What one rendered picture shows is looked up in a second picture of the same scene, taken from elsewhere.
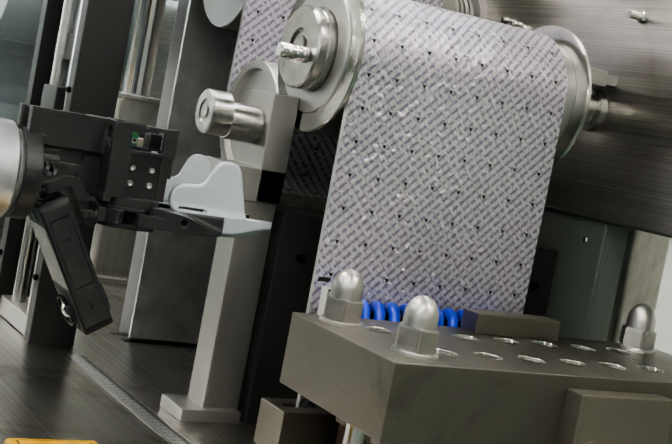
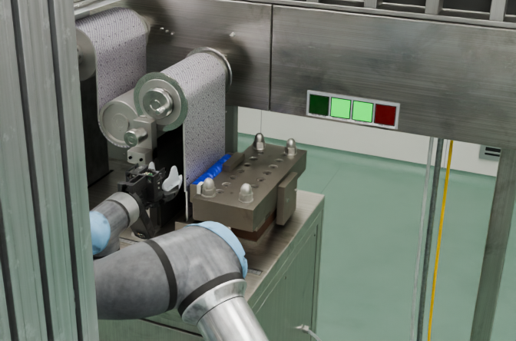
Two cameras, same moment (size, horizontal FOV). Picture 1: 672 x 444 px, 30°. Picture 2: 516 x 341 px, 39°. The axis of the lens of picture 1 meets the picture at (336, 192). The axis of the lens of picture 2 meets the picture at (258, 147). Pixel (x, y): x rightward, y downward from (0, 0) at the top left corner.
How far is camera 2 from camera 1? 112 cm
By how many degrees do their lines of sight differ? 41
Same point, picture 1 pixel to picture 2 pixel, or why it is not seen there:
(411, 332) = (247, 196)
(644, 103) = (241, 64)
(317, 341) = (210, 206)
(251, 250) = not seen: hidden behind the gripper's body
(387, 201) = (196, 144)
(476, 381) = (264, 200)
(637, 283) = not seen: hidden behind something
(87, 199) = (146, 202)
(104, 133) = (146, 180)
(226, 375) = (153, 217)
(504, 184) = (216, 116)
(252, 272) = not seen: hidden behind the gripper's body
